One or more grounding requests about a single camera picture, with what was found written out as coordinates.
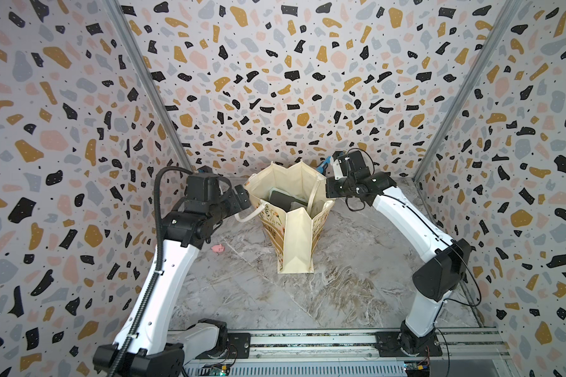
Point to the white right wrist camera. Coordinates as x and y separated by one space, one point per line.
337 170

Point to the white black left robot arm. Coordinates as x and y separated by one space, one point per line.
141 347

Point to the cream floral canvas tote bag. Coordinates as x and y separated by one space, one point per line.
294 234

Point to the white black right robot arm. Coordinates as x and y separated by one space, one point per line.
444 259

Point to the black pencil case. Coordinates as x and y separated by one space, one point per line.
286 201

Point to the small pink pig toy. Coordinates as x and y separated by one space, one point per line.
218 248

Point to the blue toy microphone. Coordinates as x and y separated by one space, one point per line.
322 167

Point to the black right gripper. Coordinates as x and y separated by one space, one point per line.
330 185

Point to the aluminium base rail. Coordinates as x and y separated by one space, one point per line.
357 352

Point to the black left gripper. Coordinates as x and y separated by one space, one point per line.
237 205

